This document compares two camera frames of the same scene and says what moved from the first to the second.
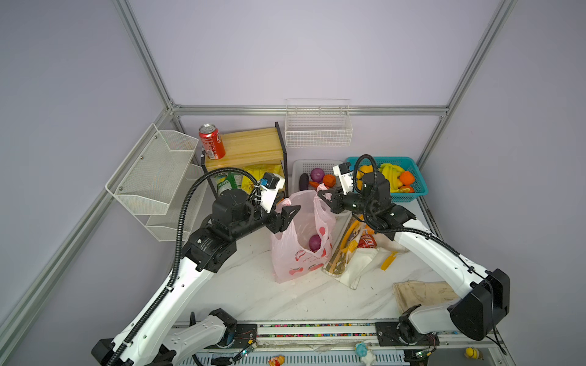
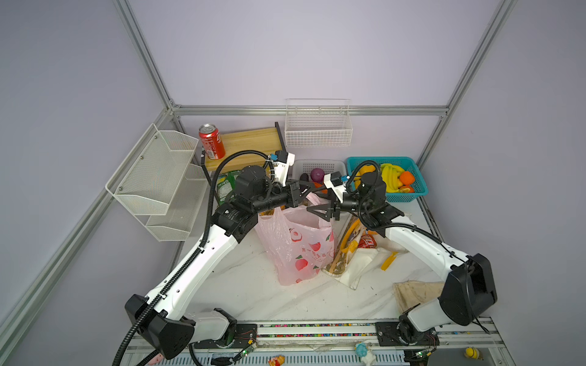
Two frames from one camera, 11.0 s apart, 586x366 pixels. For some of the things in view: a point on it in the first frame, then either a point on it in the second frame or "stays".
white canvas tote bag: (359, 250) stays
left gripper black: (279, 221) → (294, 197)
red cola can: (367, 241) stays
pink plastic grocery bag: (304, 247) stays
